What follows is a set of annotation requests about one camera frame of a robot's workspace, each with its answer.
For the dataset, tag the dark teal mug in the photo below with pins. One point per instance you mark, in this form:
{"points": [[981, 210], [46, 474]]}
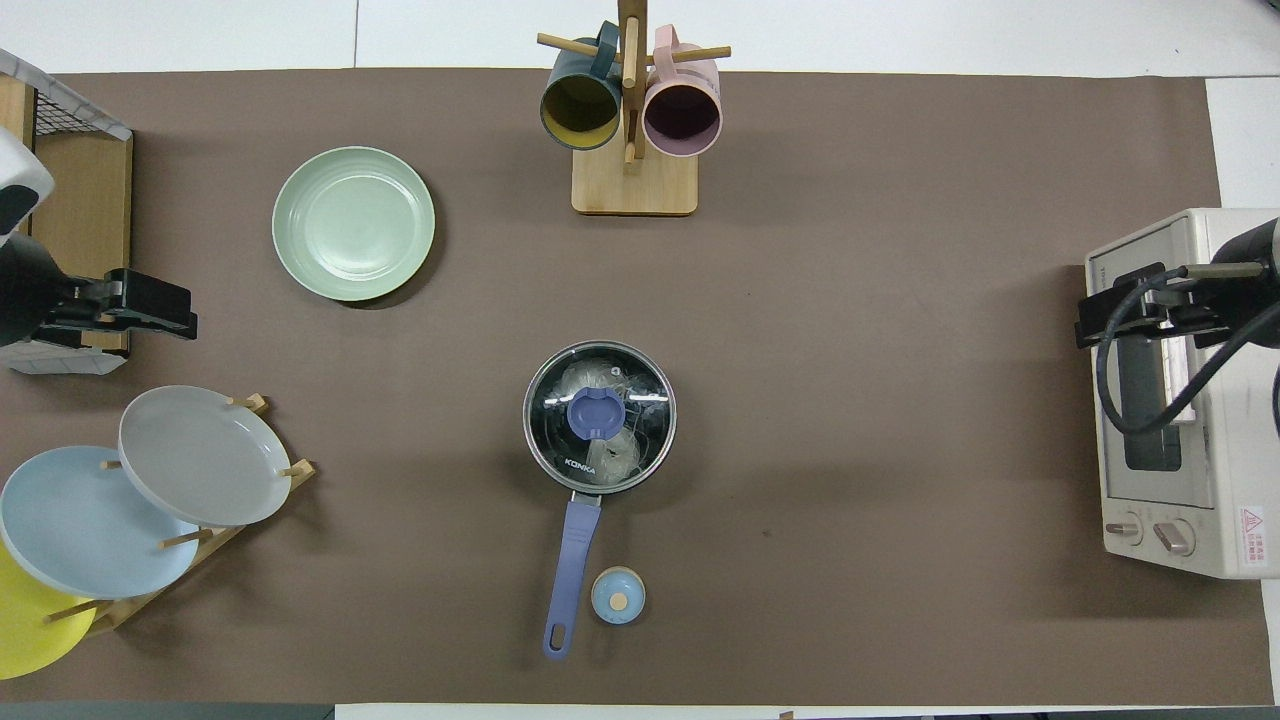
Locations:
{"points": [[580, 105]]}

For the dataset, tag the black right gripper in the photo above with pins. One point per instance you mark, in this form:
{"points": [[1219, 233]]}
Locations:
{"points": [[1140, 300]]}

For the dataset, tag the glass lid with blue knob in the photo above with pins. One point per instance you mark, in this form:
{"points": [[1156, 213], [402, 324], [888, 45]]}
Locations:
{"points": [[596, 412]]}

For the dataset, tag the light green plate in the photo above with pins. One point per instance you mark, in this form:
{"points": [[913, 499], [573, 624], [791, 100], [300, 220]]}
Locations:
{"points": [[353, 224]]}

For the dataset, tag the pink mug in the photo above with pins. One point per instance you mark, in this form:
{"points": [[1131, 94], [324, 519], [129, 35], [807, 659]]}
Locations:
{"points": [[682, 115]]}

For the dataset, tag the white marbled panel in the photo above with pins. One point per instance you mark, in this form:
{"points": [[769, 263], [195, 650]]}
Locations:
{"points": [[70, 362], [60, 90]]}

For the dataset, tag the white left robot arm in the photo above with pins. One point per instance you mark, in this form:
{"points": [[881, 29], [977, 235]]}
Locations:
{"points": [[22, 285]]}

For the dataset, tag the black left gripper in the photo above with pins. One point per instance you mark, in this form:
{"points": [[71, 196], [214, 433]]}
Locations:
{"points": [[110, 300]]}

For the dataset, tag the cream toaster oven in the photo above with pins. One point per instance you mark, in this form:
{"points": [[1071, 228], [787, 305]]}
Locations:
{"points": [[1230, 500]]}

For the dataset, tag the brown table mat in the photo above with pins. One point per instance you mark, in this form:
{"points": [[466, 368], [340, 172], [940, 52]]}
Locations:
{"points": [[850, 400]]}

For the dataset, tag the light blue plate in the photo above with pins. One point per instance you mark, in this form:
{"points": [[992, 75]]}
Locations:
{"points": [[80, 520]]}

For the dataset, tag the grey plate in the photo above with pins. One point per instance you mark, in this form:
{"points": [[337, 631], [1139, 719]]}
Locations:
{"points": [[205, 455]]}

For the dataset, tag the wooden mug tree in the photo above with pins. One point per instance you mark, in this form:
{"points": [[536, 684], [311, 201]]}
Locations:
{"points": [[635, 190]]}

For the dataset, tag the brown wooden shelf board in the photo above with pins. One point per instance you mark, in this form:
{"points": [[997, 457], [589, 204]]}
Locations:
{"points": [[90, 210]]}

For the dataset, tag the yellow plate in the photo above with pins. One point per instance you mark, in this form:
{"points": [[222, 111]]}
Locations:
{"points": [[30, 630]]}

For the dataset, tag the wooden plate rack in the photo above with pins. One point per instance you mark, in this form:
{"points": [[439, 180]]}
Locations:
{"points": [[120, 610]]}

